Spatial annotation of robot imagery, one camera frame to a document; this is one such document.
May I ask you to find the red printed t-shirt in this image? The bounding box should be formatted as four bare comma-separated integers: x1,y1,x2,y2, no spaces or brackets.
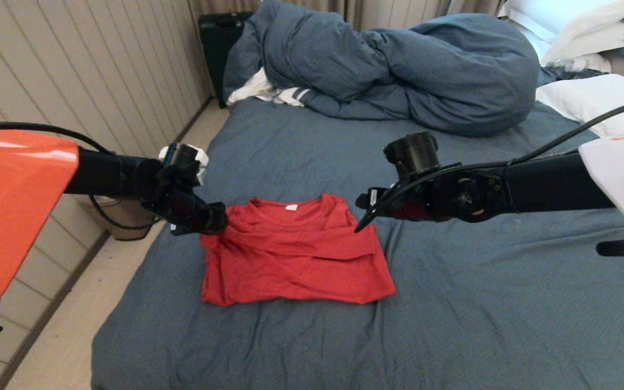
200,194,398,307

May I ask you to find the brown trash bin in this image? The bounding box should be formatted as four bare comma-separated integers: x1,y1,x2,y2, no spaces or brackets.
76,194,158,241

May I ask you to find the crumpled blue duvet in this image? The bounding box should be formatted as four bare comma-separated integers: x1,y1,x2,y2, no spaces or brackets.
223,1,540,137

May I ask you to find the white striped garment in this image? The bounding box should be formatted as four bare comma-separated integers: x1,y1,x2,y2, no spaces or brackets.
227,68,311,108

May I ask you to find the black suitcase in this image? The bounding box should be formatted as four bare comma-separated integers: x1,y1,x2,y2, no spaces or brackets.
199,14,256,109

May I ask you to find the large white pillow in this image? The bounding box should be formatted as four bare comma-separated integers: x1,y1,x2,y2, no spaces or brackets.
535,74,624,137

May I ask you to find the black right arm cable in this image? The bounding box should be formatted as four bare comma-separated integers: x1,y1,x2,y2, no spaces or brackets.
353,95,624,233

